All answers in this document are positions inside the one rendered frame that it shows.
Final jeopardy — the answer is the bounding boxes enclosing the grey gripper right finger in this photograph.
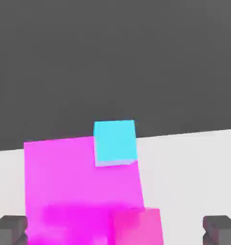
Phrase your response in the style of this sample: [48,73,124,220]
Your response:
[202,215,231,245]

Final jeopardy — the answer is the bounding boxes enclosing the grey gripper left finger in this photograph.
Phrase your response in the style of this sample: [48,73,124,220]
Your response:
[0,215,29,245]

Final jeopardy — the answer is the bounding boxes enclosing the small pink cube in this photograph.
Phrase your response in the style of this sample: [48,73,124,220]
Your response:
[113,208,164,245]

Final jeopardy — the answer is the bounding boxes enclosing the small cyan cube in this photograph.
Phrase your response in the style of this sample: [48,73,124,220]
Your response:
[93,120,138,167]

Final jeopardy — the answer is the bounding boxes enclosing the large magenta box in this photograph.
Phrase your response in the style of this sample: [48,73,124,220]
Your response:
[23,136,146,245]

